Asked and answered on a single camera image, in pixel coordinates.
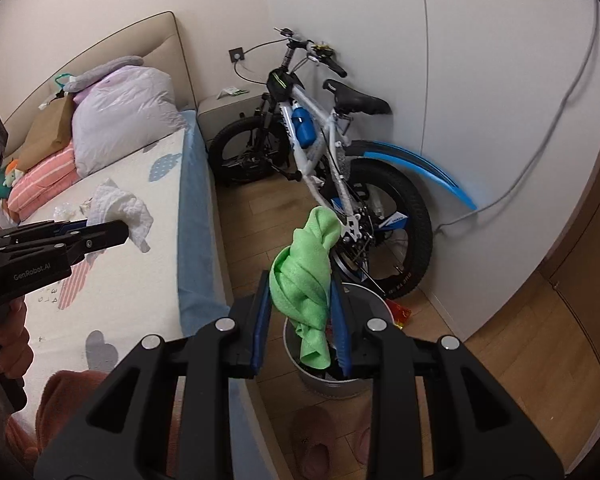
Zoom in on grey nightstand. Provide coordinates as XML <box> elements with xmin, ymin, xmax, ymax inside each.
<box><xmin>196</xmin><ymin>91</ymin><xmax>271</xmax><ymax>146</ymax></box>

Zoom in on red packet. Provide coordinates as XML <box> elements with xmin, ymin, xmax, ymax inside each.
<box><xmin>386</xmin><ymin>299</ymin><xmax>412</xmax><ymax>330</ymax></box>

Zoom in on white cloth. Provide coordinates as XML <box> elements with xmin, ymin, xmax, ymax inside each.
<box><xmin>86</xmin><ymin>178</ymin><xmax>154</xmax><ymax>252</ymax></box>

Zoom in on lavender quilt in clear bag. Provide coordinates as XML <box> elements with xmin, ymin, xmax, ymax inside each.
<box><xmin>72</xmin><ymin>65</ymin><xmax>188</xmax><ymax>178</ymax></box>

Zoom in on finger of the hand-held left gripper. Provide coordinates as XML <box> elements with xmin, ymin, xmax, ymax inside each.
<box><xmin>0</xmin><ymin>221</ymin><xmax>131</xmax><ymax>267</ymax></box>
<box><xmin>0</xmin><ymin>218</ymin><xmax>89</xmax><ymax>244</ymax></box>

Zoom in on person's left hand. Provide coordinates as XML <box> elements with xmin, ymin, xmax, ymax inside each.
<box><xmin>0</xmin><ymin>295</ymin><xmax>34</xmax><ymax>376</ymax></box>

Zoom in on thin charger cable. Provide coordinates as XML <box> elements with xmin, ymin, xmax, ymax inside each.
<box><xmin>235</xmin><ymin>61</ymin><xmax>268</xmax><ymax>93</ymax></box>

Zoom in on pink striped quilt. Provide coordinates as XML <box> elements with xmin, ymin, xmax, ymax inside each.
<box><xmin>7</xmin><ymin>147</ymin><xmax>78</xmax><ymax>221</ymax></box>

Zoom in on grey wall cable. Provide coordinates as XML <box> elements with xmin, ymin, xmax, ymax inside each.
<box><xmin>437</xmin><ymin>5</ymin><xmax>600</xmax><ymax>233</ymax></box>

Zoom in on pink fluffy slipper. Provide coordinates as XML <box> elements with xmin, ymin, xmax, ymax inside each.
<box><xmin>292</xmin><ymin>406</ymin><xmax>333</xmax><ymax>478</ymax></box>

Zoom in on grey folded clothing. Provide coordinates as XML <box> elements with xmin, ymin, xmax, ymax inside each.
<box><xmin>62</xmin><ymin>55</ymin><xmax>145</xmax><ymax>93</ymax></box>

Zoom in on blue bed sheet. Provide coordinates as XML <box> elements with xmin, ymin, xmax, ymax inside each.
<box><xmin>176</xmin><ymin>109</ymin><xmax>233</xmax><ymax>341</ymax></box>

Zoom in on blue water bottle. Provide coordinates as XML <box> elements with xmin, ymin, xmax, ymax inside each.
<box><xmin>291</xmin><ymin>101</ymin><xmax>317</xmax><ymax>150</ymax></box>

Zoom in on green cloth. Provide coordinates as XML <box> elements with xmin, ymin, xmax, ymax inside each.
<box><xmin>269</xmin><ymin>206</ymin><xmax>342</xmax><ymax>370</ymax></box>

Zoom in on white and blue bicycle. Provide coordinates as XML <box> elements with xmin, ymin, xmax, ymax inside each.
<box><xmin>207</xmin><ymin>26</ymin><xmax>478</xmax><ymax>301</ymax></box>

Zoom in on orange and green plush toy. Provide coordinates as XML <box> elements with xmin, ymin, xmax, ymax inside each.
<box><xmin>2</xmin><ymin>157</ymin><xmax>26</xmax><ymax>188</ymax></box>

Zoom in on beige bed headboard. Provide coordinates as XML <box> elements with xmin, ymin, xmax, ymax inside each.
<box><xmin>2</xmin><ymin>10</ymin><xmax>198</xmax><ymax>128</ymax></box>

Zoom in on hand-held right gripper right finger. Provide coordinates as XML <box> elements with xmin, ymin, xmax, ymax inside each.
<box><xmin>329</xmin><ymin>277</ymin><xmax>571</xmax><ymax>480</ymax></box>

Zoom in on person's rust trousers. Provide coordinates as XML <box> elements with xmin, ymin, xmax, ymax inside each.
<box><xmin>5</xmin><ymin>369</ymin><xmax>181</xmax><ymax>480</ymax></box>

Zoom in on round metal bin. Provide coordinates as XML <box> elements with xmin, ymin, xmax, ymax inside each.
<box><xmin>282</xmin><ymin>282</ymin><xmax>398</xmax><ymax>400</ymax></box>

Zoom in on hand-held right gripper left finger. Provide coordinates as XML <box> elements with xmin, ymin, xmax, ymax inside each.
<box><xmin>32</xmin><ymin>270</ymin><xmax>272</xmax><ymax>480</ymax></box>

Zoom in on brown paper bag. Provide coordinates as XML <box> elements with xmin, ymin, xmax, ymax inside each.
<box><xmin>17</xmin><ymin>92</ymin><xmax>76</xmax><ymax>171</ymax></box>

